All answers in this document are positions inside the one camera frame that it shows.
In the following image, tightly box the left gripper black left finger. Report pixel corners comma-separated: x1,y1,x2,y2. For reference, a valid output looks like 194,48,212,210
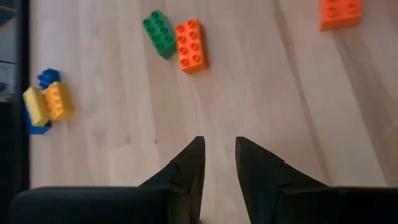
9,135,206,224

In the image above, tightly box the yellow long block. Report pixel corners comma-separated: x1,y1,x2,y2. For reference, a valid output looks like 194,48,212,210
22,86,51,128

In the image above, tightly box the blue rectangular block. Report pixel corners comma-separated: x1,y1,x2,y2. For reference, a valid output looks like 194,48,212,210
24,105,53,136

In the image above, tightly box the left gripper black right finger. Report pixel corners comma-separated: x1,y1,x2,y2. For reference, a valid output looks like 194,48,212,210
235,136,398,224

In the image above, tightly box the yellow rectangular block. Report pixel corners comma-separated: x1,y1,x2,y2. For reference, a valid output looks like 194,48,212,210
44,81,75,122

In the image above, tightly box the blue square block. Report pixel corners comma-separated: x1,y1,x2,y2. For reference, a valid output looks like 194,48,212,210
37,68,62,90

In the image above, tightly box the green rectangular block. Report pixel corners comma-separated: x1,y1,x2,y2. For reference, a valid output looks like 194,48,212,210
142,9,178,60

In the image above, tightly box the orange rectangular block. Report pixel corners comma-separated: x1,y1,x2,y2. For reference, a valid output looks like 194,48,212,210
320,0,364,32
175,17,209,75

